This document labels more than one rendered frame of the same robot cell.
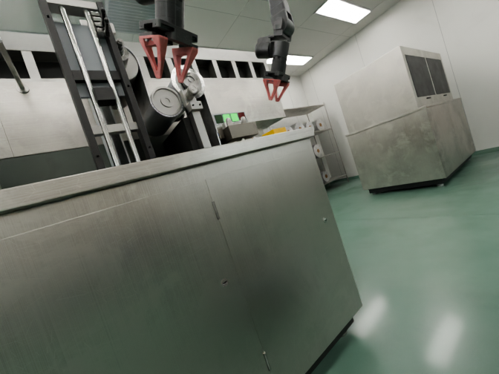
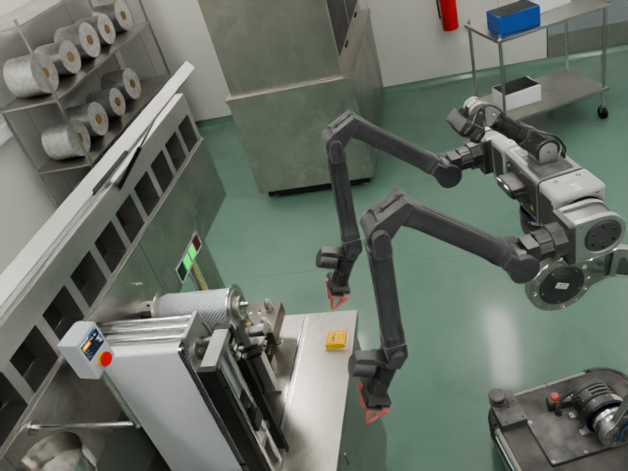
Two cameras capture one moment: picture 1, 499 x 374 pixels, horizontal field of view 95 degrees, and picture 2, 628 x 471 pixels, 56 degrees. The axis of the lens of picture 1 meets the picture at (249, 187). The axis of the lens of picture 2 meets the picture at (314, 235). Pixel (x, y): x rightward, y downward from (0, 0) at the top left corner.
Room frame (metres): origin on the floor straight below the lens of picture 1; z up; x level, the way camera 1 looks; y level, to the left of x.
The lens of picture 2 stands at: (-0.37, 0.73, 2.41)
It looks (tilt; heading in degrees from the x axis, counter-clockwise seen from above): 34 degrees down; 324
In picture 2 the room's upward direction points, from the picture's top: 17 degrees counter-clockwise
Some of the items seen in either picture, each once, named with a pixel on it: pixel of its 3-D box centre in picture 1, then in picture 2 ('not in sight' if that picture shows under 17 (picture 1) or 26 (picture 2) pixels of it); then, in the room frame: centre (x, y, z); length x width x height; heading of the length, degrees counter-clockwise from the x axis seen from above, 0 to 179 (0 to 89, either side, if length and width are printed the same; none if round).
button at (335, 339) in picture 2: (274, 133); (335, 339); (0.90, -0.16, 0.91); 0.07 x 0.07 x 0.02; 35
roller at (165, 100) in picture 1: (160, 113); not in sight; (1.03, 0.28, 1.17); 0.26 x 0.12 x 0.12; 35
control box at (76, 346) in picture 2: not in sight; (90, 349); (0.70, 0.57, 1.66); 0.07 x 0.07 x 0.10; 28
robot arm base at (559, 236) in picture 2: not in sight; (550, 241); (0.19, -0.36, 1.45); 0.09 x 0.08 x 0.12; 144
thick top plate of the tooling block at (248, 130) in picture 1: (224, 142); (228, 325); (1.23, 0.05, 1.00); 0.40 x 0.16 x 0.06; 35
